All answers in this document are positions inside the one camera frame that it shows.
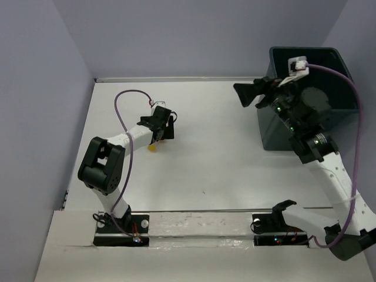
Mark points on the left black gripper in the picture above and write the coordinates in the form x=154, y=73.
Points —
x=167, y=131

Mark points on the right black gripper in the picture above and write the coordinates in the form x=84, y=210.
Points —
x=248, y=91

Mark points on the clear bottle orange label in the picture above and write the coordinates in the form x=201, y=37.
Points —
x=152, y=148

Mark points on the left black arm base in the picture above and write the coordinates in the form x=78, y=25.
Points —
x=135, y=233

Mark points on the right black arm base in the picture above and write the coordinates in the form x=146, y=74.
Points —
x=270, y=229

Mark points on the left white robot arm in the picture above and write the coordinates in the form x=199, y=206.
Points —
x=102, y=165

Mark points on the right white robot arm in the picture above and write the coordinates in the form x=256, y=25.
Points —
x=302, y=112

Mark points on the dark green plastic bin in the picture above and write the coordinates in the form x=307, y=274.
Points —
x=344, y=108

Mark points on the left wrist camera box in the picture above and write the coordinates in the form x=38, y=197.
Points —
x=159, y=103

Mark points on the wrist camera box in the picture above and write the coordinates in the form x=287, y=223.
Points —
x=159, y=103
x=297, y=69

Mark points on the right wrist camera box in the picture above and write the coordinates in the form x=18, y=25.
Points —
x=297, y=69

